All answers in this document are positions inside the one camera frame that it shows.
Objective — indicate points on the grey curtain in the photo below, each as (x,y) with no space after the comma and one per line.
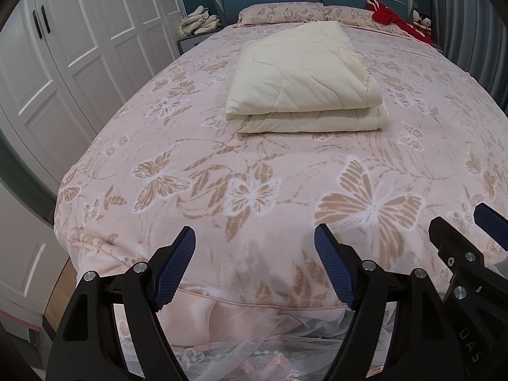
(468,27)

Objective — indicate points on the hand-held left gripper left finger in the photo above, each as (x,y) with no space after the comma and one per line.
(174,270)

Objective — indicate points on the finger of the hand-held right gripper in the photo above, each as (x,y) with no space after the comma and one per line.
(448,242)
(490,222)

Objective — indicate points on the cream quilted jacket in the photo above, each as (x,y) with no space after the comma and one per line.
(301,71)

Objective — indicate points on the bed with floral cover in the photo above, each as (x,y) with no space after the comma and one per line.
(278,174)

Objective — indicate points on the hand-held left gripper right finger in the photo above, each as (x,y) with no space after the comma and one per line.
(333,270)

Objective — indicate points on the cream folded cloth pile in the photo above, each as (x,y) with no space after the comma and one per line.
(198,22)

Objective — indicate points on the small plush doll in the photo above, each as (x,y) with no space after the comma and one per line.
(425,24)
(416,16)

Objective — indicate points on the white lace bed skirt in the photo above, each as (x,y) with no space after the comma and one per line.
(258,349)

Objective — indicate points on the red garment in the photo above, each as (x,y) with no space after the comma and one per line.
(387,18)

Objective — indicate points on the pink floral pillow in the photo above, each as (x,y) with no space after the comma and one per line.
(349,16)
(278,12)

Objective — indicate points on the blue nightstand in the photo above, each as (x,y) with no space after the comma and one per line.
(190,43)

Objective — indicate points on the white wardrobe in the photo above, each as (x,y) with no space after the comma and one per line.
(79,47)

